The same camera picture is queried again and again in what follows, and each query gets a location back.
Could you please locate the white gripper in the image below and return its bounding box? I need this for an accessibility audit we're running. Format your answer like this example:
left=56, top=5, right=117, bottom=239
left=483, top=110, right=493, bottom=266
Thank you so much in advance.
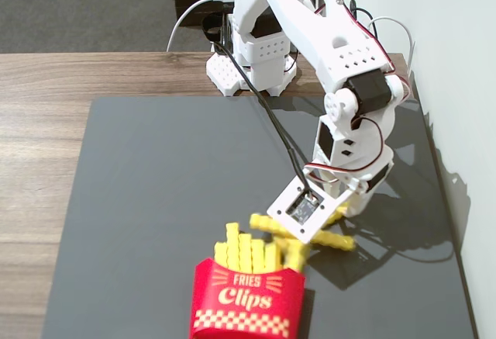
left=304, top=148, right=395, bottom=216

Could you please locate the yellow crinkle fry clip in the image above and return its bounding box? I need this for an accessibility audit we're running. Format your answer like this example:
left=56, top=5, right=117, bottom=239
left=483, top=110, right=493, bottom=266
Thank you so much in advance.
left=249, top=213, right=300, bottom=240
left=326, top=206, right=350, bottom=227
left=251, top=239, right=267, bottom=273
left=213, top=240, right=229, bottom=267
left=309, top=229, right=357, bottom=251
left=264, top=241, right=281, bottom=273
left=238, top=233, right=253, bottom=272
left=225, top=222, right=240, bottom=271
left=279, top=237, right=312, bottom=271

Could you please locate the white wrist camera mount plate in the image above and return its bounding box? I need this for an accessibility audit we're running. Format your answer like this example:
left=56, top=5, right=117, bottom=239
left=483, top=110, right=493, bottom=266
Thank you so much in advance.
left=266, top=175, right=352, bottom=245

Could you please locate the black camera cable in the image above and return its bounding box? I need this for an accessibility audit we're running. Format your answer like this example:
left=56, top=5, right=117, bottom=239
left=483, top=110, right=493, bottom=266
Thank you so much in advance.
left=212, top=40, right=315, bottom=202

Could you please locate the white looped cable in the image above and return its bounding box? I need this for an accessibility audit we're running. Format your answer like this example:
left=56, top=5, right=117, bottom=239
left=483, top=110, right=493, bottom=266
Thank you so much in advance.
left=367, top=15, right=415, bottom=78

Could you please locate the red fries clips box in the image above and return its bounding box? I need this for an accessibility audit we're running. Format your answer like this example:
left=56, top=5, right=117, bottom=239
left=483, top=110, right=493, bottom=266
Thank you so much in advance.
left=188, top=257, right=306, bottom=339

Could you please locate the white power cable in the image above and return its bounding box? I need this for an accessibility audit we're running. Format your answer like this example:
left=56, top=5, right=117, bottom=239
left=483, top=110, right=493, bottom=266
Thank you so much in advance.
left=166, top=0, right=236, bottom=52

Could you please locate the dark grey table mat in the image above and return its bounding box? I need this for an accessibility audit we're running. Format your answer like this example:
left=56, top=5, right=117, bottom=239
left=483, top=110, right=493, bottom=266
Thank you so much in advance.
left=40, top=96, right=477, bottom=339

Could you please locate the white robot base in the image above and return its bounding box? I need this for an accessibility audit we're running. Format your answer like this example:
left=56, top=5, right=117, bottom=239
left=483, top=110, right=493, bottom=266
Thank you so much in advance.
left=205, top=12, right=299, bottom=96

